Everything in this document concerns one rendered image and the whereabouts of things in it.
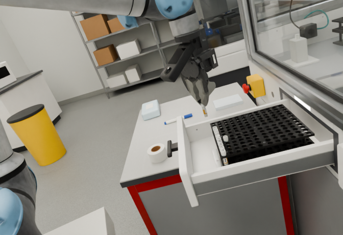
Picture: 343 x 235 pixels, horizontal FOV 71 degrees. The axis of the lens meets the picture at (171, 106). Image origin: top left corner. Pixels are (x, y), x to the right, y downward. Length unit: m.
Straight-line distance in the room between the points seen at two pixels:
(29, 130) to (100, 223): 2.45
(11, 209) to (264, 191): 0.79
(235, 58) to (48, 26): 4.30
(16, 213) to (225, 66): 1.22
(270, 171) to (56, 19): 4.90
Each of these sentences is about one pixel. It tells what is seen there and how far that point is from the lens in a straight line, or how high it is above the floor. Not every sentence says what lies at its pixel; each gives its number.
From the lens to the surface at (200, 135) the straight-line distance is 0.80.
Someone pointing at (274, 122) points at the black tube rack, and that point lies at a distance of 0.70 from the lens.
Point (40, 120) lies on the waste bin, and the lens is 3.07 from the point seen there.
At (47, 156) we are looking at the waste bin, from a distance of 3.20.
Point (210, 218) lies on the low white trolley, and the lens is 1.05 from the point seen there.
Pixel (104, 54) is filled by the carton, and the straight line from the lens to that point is 4.54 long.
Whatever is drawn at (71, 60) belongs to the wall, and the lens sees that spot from 5.25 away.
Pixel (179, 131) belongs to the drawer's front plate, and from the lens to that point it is 0.70.
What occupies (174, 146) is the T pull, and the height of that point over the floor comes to 0.91.
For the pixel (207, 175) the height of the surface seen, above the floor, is 0.89.
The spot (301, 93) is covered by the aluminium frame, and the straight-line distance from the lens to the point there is 0.70.
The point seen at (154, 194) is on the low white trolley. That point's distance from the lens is 0.95.
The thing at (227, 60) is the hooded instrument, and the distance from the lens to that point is 1.44.
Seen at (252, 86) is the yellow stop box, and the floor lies 0.89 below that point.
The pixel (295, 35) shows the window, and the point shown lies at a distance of 0.69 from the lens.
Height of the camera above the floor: 1.27
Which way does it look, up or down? 23 degrees down
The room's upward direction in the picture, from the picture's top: 19 degrees counter-clockwise
